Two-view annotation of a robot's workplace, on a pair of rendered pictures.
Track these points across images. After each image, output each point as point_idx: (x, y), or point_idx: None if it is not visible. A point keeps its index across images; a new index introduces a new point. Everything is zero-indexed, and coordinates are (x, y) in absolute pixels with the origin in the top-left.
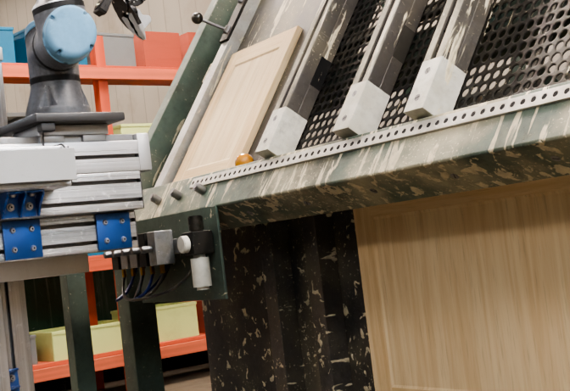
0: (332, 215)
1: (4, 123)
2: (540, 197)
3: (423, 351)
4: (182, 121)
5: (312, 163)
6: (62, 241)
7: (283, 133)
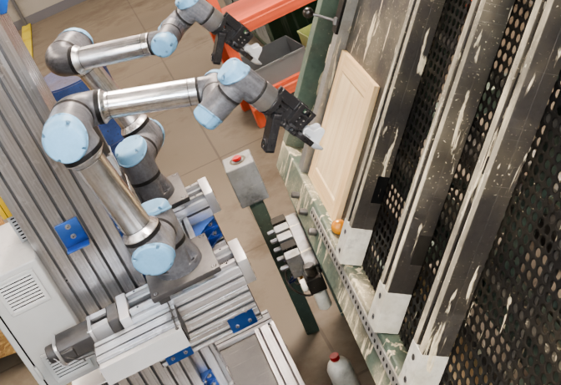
0: None
1: None
2: None
3: None
4: (322, 73)
5: (361, 321)
6: (204, 338)
7: (351, 248)
